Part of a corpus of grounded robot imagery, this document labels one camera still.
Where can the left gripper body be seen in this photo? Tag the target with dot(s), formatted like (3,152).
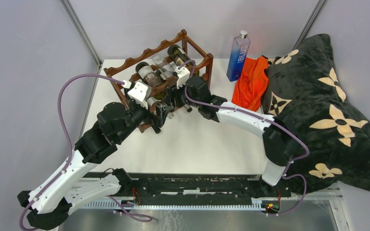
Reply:
(138,114)

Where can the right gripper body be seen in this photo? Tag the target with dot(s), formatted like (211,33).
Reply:
(186,100)

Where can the dark green wine bottle labelled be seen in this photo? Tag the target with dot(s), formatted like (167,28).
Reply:
(155,128)

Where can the dark wine bottle silver neck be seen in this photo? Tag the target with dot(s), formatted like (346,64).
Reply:
(148,75)

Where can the dark wine bottle brown label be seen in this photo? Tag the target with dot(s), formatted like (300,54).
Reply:
(178,55)

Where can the small clear glass bottle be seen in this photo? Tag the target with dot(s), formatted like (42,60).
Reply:
(164,67)

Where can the blue square glass bottle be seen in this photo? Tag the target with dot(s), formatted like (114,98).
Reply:
(238,55)

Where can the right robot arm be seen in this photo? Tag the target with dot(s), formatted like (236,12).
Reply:
(277,136)

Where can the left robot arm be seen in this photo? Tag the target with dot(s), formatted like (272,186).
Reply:
(55,200)

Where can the orange cloth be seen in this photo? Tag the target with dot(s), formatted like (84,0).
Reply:
(252,84)

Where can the black floral blanket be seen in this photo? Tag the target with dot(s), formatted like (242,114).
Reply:
(304,90)

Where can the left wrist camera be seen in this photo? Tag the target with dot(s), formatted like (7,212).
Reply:
(140,92)

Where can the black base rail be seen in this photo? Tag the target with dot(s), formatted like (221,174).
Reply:
(199,191)

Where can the left aluminium corner post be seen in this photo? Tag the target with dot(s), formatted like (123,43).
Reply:
(81,31)

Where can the aluminium corner post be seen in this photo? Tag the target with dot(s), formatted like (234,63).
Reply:
(81,31)
(310,22)

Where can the right aluminium corner post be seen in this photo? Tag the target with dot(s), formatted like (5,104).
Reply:
(310,22)

